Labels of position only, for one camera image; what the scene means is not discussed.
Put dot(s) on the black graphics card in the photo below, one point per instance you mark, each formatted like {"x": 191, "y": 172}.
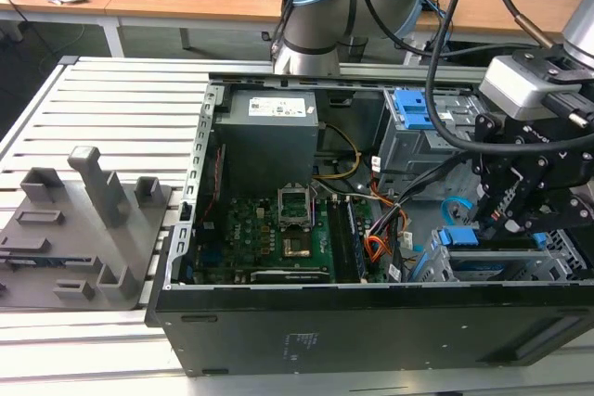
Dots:
{"x": 287, "y": 275}

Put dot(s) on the black PC case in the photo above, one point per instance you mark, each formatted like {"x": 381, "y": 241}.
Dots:
{"x": 325, "y": 331}

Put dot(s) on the blue drive latch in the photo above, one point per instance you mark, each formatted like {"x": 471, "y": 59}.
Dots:
{"x": 410, "y": 111}

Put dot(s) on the black RAM slot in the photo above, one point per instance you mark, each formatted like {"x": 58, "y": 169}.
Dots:
{"x": 341, "y": 243}

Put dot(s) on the grey power supply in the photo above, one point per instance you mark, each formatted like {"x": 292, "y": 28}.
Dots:
{"x": 264, "y": 145}

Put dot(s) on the green motherboard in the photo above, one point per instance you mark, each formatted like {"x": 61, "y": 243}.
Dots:
{"x": 260, "y": 233}

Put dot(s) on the hard disk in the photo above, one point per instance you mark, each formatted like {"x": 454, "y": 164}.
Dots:
{"x": 459, "y": 236}

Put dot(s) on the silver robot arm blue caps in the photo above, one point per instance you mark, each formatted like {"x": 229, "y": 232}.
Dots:
{"x": 315, "y": 20}

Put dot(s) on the grey drive cage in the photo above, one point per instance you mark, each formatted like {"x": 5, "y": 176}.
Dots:
{"x": 404, "y": 150}

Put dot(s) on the grey disk bay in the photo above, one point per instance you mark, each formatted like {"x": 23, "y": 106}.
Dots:
{"x": 564, "y": 257}

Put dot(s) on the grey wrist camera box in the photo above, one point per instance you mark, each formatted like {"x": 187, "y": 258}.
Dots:
{"x": 515, "y": 85}

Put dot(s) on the CPU socket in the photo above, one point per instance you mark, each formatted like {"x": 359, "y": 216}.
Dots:
{"x": 297, "y": 247}

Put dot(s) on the RAM stick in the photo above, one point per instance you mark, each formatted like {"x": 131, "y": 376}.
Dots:
{"x": 356, "y": 247}

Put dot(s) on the grey parts rack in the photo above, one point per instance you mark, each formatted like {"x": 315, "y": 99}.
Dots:
{"x": 69, "y": 210}

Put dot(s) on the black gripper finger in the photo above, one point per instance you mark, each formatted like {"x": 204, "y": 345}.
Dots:
{"x": 557, "y": 210}
{"x": 485, "y": 155}

